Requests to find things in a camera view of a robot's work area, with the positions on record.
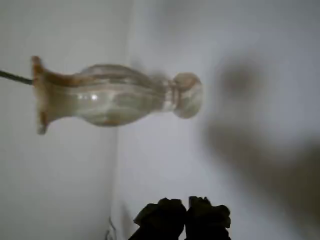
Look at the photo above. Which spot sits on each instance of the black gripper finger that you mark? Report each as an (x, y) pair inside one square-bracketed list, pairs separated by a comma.
[(207, 222), (162, 220)]

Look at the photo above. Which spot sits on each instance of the marbled onyx stone vase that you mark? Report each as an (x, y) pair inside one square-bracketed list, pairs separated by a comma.
[(112, 97)]

